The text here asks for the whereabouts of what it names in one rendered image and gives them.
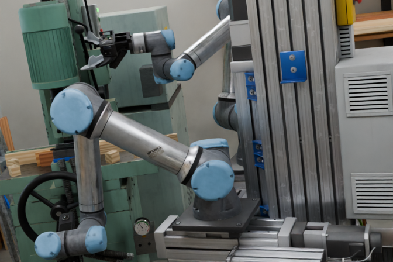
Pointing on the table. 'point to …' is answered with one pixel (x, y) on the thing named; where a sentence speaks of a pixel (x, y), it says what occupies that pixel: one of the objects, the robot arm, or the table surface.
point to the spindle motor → (48, 46)
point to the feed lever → (88, 60)
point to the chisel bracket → (59, 133)
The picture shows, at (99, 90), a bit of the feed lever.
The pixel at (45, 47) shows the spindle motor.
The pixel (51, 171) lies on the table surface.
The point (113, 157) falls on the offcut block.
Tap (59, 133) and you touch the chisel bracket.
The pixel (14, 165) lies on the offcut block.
